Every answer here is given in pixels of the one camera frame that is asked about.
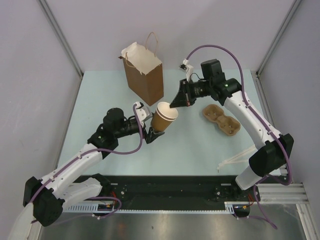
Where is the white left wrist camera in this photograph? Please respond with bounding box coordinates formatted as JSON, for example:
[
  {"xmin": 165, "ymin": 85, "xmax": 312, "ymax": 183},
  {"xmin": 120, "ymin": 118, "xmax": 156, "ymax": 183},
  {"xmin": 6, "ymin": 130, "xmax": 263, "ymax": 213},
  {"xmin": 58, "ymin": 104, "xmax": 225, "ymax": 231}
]
[{"xmin": 133, "ymin": 101, "xmax": 153, "ymax": 128}]

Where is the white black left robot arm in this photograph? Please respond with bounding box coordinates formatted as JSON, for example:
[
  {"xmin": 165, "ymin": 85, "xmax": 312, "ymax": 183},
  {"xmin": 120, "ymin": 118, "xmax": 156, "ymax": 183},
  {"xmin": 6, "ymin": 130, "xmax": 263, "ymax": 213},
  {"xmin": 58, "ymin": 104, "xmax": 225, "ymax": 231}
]
[{"xmin": 23, "ymin": 102, "xmax": 164, "ymax": 227}]

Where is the brown paper bag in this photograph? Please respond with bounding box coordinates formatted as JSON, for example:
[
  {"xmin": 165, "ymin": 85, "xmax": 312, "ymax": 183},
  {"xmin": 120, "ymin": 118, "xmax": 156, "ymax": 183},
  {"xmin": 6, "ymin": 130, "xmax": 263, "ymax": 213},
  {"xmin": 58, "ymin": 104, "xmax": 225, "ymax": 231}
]
[{"xmin": 119, "ymin": 39, "xmax": 164, "ymax": 106}]

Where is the white wrapped straw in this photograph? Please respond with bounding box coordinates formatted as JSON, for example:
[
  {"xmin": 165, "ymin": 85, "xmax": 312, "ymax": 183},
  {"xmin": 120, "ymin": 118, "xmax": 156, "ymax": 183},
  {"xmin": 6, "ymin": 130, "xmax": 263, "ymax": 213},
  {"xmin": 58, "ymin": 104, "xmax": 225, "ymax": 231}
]
[
  {"xmin": 216, "ymin": 145, "xmax": 257, "ymax": 172},
  {"xmin": 219, "ymin": 158, "xmax": 248, "ymax": 166}
]

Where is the brown cardboard cup carrier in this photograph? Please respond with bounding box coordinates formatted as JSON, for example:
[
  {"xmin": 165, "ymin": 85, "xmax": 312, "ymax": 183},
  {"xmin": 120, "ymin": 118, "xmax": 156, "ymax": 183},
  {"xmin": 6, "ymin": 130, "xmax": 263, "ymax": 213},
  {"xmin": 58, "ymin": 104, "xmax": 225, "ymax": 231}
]
[{"xmin": 202, "ymin": 104, "xmax": 241, "ymax": 137}]

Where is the white slotted cable duct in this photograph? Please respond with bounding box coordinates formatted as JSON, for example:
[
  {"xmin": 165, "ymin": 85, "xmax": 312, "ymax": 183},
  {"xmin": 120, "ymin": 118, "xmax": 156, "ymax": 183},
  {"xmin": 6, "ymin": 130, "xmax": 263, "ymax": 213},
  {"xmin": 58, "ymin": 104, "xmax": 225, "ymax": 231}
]
[{"xmin": 63, "ymin": 202, "xmax": 235, "ymax": 215}]

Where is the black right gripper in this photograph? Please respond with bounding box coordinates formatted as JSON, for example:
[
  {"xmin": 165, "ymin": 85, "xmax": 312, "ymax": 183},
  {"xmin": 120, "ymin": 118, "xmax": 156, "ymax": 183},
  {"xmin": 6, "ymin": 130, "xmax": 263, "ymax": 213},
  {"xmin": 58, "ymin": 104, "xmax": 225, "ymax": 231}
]
[{"xmin": 170, "ymin": 78, "xmax": 213, "ymax": 108}]

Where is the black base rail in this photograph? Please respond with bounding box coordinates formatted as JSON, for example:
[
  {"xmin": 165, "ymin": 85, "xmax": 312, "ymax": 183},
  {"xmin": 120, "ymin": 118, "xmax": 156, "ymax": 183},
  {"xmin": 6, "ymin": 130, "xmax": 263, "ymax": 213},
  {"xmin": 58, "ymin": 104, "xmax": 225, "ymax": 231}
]
[{"xmin": 99, "ymin": 175, "xmax": 261, "ymax": 211}]

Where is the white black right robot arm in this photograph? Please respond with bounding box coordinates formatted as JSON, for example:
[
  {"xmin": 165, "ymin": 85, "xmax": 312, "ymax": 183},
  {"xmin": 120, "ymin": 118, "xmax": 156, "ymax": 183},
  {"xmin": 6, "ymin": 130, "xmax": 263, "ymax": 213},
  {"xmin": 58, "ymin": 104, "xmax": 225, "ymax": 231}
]
[{"xmin": 169, "ymin": 59, "xmax": 294, "ymax": 201}]

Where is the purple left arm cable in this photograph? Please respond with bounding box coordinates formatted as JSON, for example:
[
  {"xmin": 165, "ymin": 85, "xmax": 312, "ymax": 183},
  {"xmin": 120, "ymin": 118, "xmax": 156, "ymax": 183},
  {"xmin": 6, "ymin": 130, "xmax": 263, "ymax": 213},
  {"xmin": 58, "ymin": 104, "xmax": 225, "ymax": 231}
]
[{"xmin": 31, "ymin": 103, "xmax": 147, "ymax": 223}]

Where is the brown paper cup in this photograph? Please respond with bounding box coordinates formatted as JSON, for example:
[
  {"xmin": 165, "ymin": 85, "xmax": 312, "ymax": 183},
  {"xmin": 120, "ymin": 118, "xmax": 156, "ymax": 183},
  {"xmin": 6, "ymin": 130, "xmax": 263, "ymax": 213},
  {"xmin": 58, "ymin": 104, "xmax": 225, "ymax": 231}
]
[{"xmin": 150, "ymin": 101, "xmax": 179, "ymax": 132}]

